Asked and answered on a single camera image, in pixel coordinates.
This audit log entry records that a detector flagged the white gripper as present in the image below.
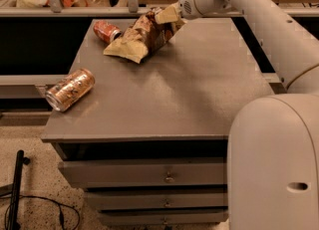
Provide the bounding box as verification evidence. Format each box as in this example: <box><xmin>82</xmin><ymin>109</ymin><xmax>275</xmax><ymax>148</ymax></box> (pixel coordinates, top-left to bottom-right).
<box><xmin>154</xmin><ymin>0</ymin><xmax>202</xmax><ymax>32</ymax></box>

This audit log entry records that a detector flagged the brown chip bag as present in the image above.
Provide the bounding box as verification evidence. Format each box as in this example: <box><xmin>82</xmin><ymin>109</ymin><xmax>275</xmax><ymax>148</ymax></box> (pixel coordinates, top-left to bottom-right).
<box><xmin>104</xmin><ymin>8</ymin><xmax>176</xmax><ymax>64</ymax></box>

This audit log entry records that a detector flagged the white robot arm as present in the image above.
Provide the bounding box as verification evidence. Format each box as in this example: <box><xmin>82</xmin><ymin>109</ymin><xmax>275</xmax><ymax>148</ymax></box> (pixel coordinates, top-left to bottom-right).
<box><xmin>157</xmin><ymin>0</ymin><xmax>319</xmax><ymax>230</ymax></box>

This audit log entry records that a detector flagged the red coke can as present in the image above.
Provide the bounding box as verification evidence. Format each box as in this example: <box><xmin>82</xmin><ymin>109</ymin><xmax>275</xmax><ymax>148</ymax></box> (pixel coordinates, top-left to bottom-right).
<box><xmin>93</xmin><ymin>20</ymin><xmax>122</xmax><ymax>44</ymax></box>

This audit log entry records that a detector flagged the orange brown soda can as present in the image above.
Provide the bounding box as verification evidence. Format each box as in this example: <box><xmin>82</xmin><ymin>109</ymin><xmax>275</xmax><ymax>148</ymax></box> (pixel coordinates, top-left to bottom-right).
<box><xmin>45</xmin><ymin>68</ymin><xmax>95</xmax><ymax>113</ymax></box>

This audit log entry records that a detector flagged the grey drawer cabinet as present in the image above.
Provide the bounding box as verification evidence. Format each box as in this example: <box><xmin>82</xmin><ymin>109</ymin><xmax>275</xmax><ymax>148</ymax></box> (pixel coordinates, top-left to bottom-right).
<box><xmin>40</xmin><ymin>17</ymin><xmax>277</xmax><ymax>227</ymax></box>

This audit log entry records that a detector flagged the top drawer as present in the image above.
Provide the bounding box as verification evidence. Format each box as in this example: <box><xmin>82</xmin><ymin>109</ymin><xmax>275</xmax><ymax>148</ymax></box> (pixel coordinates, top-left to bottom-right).
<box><xmin>59</xmin><ymin>157</ymin><xmax>227</xmax><ymax>188</ymax></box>

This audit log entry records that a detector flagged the drawer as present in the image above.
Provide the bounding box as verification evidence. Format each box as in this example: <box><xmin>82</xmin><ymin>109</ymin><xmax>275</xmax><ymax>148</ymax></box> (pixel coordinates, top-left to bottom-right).
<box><xmin>85</xmin><ymin>187</ymin><xmax>227</xmax><ymax>210</ymax></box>
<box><xmin>98</xmin><ymin>208</ymin><xmax>228</xmax><ymax>226</ymax></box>
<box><xmin>59</xmin><ymin>157</ymin><xmax>227</xmax><ymax>188</ymax></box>

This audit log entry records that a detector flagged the middle drawer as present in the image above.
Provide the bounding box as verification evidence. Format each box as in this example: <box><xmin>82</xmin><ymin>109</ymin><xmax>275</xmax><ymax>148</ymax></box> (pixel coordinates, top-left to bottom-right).
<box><xmin>85</xmin><ymin>187</ymin><xmax>227</xmax><ymax>210</ymax></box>

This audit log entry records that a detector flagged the bottom drawer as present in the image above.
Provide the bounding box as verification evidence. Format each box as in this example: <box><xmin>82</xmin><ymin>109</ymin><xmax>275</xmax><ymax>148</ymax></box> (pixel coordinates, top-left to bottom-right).
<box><xmin>98</xmin><ymin>208</ymin><xmax>228</xmax><ymax>226</ymax></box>

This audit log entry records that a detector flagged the black floor stand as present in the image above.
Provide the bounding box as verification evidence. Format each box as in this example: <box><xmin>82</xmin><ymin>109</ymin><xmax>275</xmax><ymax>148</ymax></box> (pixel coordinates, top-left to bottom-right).
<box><xmin>1</xmin><ymin>150</ymin><xmax>30</xmax><ymax>230</ymax></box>

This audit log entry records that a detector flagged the black cable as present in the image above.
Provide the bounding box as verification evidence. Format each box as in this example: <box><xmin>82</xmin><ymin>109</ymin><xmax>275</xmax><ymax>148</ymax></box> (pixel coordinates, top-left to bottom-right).
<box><xmin>0</xmin><ymin>194</ymin><xmax>82</xmax><ymax>230</ymax></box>

